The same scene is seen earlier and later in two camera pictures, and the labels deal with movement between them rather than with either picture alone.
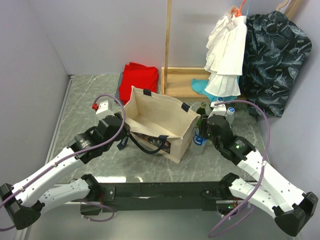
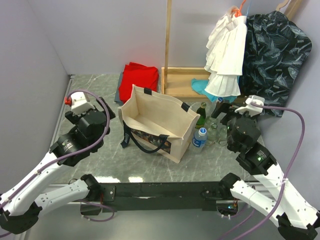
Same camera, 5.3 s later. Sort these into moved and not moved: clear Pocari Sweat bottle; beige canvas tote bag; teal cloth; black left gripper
Moved: black left gripper
Not moved: beige canvas tote bag; teal cloth; clear Pocari Sweat bottle
